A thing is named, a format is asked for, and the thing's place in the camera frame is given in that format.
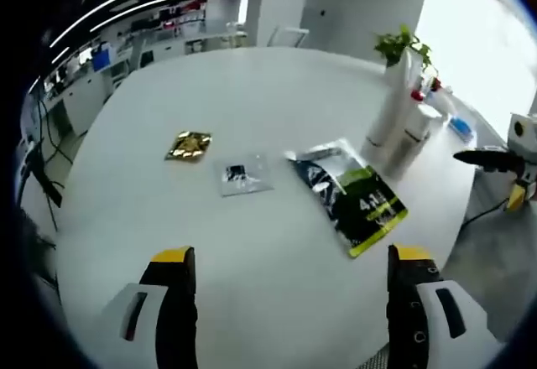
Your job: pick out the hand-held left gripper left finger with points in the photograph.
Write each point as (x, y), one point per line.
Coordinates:
(176, 310)

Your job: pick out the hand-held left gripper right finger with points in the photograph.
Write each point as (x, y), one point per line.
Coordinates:
(403, 310)

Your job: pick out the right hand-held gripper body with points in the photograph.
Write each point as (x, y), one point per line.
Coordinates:
(526, 134)

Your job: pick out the short white skincare tube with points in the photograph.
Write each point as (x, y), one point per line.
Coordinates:
(417, 121)

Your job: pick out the red-base clear skincare jar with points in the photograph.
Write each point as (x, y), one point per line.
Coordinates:
(417, 95)

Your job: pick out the green black skincare pouch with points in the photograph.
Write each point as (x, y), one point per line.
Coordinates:
(369, 209)

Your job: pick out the long white skincare tube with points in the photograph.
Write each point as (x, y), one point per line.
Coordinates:
(390, 113)

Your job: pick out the small clear plastic sachet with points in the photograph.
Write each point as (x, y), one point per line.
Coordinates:
(251, 180)

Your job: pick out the gold skincare sachet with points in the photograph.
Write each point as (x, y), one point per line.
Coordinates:
(189, 147)

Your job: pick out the blue storage box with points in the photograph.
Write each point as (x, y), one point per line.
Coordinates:
(100, 59)

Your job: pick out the blue tissue pack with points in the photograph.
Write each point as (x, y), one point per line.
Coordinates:
(461, 128)

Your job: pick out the small red object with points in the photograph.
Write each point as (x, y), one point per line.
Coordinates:
(436, 84)

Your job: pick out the potted green plant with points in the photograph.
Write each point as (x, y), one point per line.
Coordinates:
(394, 44)

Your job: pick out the white workbench cabinets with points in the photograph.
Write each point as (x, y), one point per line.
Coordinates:
(84, 105)

